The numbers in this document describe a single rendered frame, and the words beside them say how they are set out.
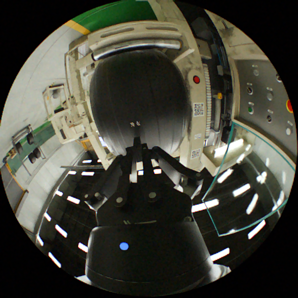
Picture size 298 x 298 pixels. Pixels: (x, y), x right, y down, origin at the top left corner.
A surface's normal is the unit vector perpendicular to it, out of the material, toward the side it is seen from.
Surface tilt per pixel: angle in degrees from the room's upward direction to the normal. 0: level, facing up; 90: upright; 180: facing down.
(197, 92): 90
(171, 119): 85
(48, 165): 90
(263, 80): 90
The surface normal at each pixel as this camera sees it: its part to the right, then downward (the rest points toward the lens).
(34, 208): 0.98, -0.13
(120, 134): 0.16, 0.61
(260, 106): -0.97, 0.22
